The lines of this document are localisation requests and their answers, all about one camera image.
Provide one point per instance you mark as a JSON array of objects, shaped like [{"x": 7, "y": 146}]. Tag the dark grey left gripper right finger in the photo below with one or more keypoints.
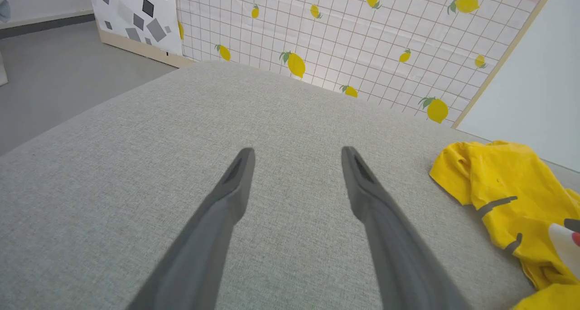
[{"x": 398, "y": 255}]

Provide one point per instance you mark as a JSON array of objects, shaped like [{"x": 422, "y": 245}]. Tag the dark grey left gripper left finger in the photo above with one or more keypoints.
[{"x": 199, "y": 246}]

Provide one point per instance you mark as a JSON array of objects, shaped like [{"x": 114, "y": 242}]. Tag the yellow garment with grey print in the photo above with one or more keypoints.
[{"x": 512, "y": 178}]

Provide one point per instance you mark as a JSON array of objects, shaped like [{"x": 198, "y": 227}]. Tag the lemon print grid backdrop panel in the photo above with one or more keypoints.
[{"x": 353, "y": 38}]

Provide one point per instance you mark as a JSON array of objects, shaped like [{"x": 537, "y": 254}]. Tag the white grey terrazzo backdrop panel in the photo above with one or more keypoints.
[{"x": 131, "y": 11}]

